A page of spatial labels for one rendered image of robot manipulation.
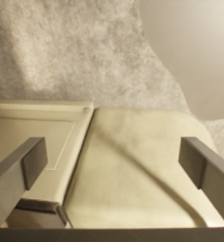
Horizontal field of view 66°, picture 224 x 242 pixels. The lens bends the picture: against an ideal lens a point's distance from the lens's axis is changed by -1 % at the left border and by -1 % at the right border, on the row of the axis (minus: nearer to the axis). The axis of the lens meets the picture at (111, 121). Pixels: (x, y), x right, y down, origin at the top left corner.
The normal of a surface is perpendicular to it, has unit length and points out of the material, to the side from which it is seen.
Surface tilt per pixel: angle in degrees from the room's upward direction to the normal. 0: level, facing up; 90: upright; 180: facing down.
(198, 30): 0
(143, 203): 90
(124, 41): 0
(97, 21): 0
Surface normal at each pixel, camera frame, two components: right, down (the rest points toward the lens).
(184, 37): -0.13, 0.64
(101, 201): -0.05, -0.77
